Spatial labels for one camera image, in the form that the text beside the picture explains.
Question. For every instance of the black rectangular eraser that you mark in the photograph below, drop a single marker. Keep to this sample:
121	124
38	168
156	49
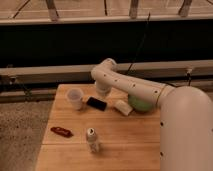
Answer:
95	103

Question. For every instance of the small clear bottle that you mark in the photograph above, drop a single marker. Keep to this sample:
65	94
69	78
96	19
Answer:
92	140

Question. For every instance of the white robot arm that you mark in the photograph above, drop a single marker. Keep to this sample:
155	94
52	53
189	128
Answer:
186	117

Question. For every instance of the white plastic cup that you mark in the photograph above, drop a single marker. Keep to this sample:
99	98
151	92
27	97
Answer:
75	97

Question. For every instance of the green bowl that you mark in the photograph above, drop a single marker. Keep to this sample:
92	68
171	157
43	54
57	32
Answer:
139	105

